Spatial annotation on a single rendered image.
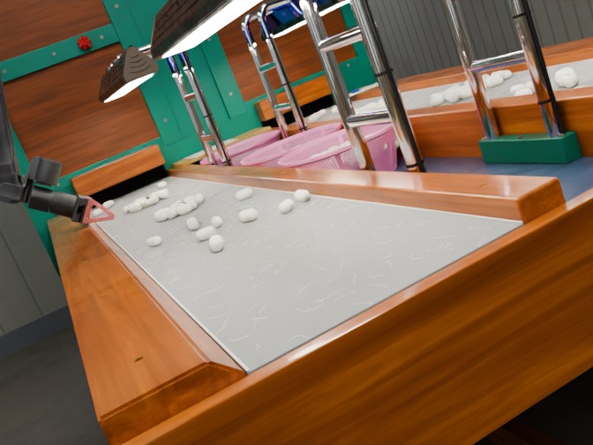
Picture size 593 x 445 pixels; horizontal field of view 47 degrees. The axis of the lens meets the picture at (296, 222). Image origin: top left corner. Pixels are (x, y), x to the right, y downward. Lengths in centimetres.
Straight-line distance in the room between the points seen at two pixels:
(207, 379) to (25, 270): 362
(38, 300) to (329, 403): 367
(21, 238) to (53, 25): 198
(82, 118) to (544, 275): 188
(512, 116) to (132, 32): 151
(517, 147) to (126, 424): 79
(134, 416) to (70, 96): 187
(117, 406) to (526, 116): 81
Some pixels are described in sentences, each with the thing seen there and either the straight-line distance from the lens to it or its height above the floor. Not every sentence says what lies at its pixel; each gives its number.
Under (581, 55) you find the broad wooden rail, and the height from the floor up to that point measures 75.
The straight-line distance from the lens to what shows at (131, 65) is 158.
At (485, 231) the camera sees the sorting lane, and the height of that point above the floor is 74.
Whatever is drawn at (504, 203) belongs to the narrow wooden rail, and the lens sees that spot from 70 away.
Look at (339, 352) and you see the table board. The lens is 58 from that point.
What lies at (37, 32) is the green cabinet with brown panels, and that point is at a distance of 238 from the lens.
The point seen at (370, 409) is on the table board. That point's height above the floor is 67.
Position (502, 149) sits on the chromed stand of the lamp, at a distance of 118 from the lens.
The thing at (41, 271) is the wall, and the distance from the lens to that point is 417.
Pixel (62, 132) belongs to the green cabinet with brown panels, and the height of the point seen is 100.
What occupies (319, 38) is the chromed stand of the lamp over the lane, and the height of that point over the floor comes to 97.
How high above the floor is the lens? 96
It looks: 13 degrees down
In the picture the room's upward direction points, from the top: 22 degrees counter-clockwise
